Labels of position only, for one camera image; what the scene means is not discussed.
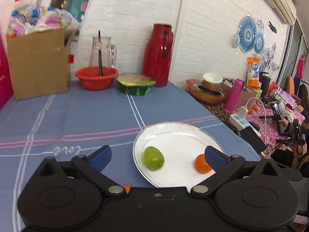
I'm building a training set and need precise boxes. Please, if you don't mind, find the large orange tangerine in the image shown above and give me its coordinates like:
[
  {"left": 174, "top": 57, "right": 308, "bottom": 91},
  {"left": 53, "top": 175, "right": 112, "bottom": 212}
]
[{"left": 194, "top": 154, "right": 212, "bottom": 174}]

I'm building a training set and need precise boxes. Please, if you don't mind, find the small green jujube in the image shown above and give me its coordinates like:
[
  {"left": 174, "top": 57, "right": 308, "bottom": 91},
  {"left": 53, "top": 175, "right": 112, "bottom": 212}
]
[{"left": 143, "top": 146, "right": 165, "bottom": 171}]

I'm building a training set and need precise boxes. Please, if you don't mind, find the white power strip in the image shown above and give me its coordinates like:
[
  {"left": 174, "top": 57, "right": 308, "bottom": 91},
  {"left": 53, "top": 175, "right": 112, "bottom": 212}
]
[{"left": 229, "top": 114, "right": 261, "bottom": 137}]

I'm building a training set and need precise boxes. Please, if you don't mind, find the white round plate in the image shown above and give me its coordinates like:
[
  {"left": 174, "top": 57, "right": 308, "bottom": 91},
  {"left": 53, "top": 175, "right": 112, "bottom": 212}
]
[{"left": 132, "top": 122, "right": 224, "bottom": 191}]

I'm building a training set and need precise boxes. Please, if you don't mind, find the blue striped tablecloth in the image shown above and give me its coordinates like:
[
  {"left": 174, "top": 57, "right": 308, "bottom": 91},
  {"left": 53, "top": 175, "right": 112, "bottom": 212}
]
[{"left": 1, "top": 83, "right": 259, "bottom": 231}]

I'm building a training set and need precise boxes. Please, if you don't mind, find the pink thermos bottle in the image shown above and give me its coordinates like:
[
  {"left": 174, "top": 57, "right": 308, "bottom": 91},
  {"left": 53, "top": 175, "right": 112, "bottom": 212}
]
[{"left": 225, "top": 78, "right": 244, "bottom": 113}]

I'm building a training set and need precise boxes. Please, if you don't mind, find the orange glass bowl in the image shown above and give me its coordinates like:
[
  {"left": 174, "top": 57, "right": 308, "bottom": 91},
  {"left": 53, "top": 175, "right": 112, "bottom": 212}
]
[{"left": 186, "top": 79, "right": 228, "bottom": 105}]

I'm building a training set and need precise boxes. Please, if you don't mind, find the white cup in bowl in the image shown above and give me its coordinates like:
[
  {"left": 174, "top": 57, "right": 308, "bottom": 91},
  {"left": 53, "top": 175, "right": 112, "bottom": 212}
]
[{"left": 203, "top": 72, "right": 223, "bottom": 85}]

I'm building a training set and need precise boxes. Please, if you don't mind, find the red plastic basket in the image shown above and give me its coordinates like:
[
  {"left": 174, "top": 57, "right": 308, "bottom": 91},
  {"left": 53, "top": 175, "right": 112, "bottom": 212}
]
[{"left": 75, "top": 67, "right": 119, "bottom": 91}]

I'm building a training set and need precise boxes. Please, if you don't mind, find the green instant noodle bowl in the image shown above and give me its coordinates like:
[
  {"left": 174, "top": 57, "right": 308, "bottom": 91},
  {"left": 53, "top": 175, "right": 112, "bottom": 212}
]
[{"left": 115, "top": 73, "right": 155, "bottom": 96}]

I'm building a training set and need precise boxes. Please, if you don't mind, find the black straw in pitcher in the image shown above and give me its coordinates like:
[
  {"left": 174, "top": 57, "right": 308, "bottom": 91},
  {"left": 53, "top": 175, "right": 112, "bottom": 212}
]
[{"left": 98, "top": 30, "right": 103, "bottom": 77}]

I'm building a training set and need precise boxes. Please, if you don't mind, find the pink tote bag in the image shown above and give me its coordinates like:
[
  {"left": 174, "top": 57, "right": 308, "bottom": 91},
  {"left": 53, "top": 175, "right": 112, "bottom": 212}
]
[{"left": 0, "top": 39, "right": 14, "bottom": 108}]

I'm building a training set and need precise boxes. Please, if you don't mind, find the glass pitcher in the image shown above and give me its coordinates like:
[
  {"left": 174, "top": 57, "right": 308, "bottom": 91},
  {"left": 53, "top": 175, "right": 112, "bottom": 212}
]
[{"left": 89, "top": 36, "right": 117, "bottom": 68}]

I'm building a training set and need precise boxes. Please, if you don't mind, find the cardboard box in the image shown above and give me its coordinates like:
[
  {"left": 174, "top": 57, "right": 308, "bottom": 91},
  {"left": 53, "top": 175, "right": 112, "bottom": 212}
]
[{"left": 7, "top": 29, "right": 77, "bottom": 100}]

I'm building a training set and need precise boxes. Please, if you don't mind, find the red thermos jug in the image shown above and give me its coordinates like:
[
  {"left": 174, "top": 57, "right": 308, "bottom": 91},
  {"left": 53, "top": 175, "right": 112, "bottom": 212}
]
[{"left": 142, "top": 24, "right": 174, "bottom": 87}]

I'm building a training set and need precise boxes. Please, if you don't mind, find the floral cloth in box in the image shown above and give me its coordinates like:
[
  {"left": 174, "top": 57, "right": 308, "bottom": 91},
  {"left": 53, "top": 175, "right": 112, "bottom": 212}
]
[{"left": 6, "top": 6, "right": 80, "bottom": 39}]

